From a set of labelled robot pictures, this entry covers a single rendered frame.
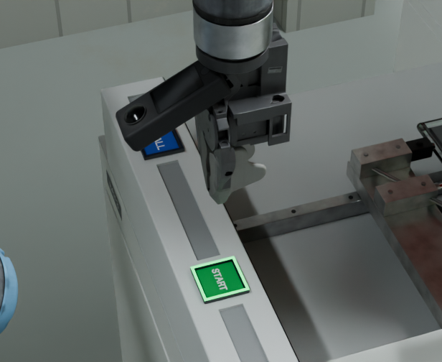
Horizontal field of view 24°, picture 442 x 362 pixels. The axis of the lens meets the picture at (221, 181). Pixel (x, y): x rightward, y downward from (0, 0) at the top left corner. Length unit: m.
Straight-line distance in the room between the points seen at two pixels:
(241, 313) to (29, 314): 1.32
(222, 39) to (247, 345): 0.38
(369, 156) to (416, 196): 0.10
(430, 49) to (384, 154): 0.45
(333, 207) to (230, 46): 0.57
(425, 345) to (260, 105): 0.35
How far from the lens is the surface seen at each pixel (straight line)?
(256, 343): 1.19
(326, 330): 1.38
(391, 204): 1.43
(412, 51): 1.98
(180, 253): 1.27
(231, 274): 1.25
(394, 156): 1.49
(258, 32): 0.97
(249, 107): 1.03
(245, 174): 1.10
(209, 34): 0.97
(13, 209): 2.73
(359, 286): 1.44
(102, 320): 2.45
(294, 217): 1.47
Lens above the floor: 1.90
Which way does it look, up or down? 44 degrees down
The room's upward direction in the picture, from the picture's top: straight up
